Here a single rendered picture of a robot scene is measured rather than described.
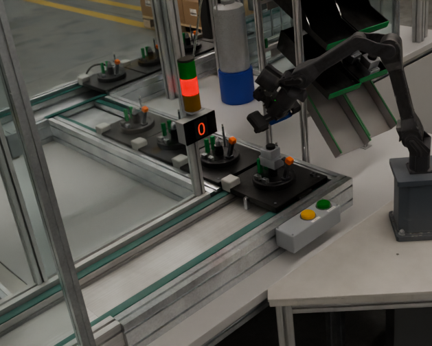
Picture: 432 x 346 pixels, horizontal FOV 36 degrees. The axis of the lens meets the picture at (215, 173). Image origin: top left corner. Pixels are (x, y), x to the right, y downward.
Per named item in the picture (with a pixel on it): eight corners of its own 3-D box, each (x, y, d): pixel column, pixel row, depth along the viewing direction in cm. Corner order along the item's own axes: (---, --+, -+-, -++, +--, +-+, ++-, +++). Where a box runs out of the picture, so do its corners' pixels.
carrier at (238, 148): (269, 160, 227) (266, 127, 221) (218, 188, 214) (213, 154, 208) (222, 142, 244) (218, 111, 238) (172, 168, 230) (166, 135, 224)
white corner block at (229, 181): (241, 188, 212) (240, 177, 210) (231, 193, 209) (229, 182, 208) (231, 184, 215) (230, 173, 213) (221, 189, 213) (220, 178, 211)
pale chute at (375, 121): (391, 129, 228) (398, 123, 224) (362, 141, 223) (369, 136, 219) (350, 62, 234) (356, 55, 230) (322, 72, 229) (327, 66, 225)
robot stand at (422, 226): (448, 239, 190) (452, 178, 181) (396, 241, 192) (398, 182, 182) (437, 212, 203) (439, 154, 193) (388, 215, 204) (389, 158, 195)
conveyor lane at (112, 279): (328, 204, 214) (327, 178, 209) (117, 344, 167) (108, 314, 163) (265, 180, 233) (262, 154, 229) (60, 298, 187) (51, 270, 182)
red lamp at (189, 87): (202, 91, 191) (200, 75, 189) (189, 97, 189) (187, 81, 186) (191, 88, 195) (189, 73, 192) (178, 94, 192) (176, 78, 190)
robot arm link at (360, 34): (400, 43, 176) (378, 11, 174) (398, 53, 170) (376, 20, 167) (312, 97, 192) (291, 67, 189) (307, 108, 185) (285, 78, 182)
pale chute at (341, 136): (365, 145, 220) (371, 139, 216) (334, 158, 214) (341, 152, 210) (323, 75, 226) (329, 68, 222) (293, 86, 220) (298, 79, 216)
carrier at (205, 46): (221, 48, 344) (218, 25, 338) (186, 62, 331) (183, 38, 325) (191, 41, 361) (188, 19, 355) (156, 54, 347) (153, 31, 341)
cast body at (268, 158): (284, 165, 207) (282, 145, 203) (275, 170, 204) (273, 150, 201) (264, 158, 212) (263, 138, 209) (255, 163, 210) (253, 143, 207)
